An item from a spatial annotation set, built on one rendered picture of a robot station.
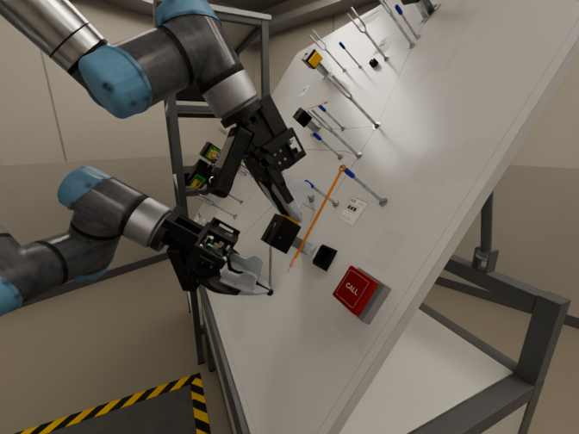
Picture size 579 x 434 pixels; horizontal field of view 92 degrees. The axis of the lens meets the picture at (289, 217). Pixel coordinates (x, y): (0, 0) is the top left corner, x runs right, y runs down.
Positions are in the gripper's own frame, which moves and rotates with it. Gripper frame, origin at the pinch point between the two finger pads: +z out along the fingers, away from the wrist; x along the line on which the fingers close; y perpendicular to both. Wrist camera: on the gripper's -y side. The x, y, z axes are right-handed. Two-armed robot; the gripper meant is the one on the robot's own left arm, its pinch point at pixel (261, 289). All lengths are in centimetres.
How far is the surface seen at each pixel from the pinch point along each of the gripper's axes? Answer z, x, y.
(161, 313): -23, 66, -182
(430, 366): 44.8, 4.9, -3.1
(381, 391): 33.3, -3.8, -6.8
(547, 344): 56, 8, 17
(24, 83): -187, 140, -112
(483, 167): 12.9, 5.6, 36.5
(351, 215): 6.7, 10.2, 17.3
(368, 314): 10.2, -8.2, 17.6
